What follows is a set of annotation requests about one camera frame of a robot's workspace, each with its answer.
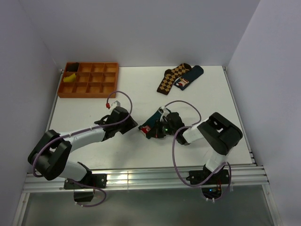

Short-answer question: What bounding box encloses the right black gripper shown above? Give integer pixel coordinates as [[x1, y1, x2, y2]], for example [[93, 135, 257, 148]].
[[147, 119, 177, 138]]

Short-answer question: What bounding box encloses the green reindeer sock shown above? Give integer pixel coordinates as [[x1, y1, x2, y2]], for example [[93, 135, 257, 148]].
[[138, 110, 162, 139]]

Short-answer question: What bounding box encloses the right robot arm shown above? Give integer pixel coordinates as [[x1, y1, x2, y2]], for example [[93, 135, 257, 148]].
[[139, 112, 243, 185]]

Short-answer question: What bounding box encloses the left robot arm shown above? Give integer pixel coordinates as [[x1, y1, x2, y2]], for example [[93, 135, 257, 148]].
[[28, 106, 138, 188]]

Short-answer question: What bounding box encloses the navy snowman sock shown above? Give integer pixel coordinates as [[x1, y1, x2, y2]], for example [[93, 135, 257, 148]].
[[174, 65, 204, 91]]

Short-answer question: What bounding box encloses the orange compartment tray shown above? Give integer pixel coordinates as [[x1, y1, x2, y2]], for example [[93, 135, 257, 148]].
[[57, 62, 119, 98]]

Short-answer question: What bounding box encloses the brown argyle sock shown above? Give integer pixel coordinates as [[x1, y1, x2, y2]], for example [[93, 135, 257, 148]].
[[157, 63, 192, 95]]

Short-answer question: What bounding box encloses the rolled yellow sock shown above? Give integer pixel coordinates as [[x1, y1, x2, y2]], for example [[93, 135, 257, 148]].
[[63, 73, 76, 82]]

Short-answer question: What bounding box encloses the rolled black sock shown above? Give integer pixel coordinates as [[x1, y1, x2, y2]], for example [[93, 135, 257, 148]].
[[65, 62, 79, 72]]

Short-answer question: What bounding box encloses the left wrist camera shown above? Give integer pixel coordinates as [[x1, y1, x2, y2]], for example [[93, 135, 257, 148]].
[[106, 101, 120, 112]]

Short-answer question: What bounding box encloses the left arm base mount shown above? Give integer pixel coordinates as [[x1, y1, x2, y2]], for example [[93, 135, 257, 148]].
[[63, 174, 107, 207]]

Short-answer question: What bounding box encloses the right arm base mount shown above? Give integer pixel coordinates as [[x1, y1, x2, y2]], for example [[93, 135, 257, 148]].
[[186, 167, 231, 201]]

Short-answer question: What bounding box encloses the aluminium front rail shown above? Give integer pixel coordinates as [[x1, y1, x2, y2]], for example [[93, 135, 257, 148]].
[[22, 165, 269, 193]]

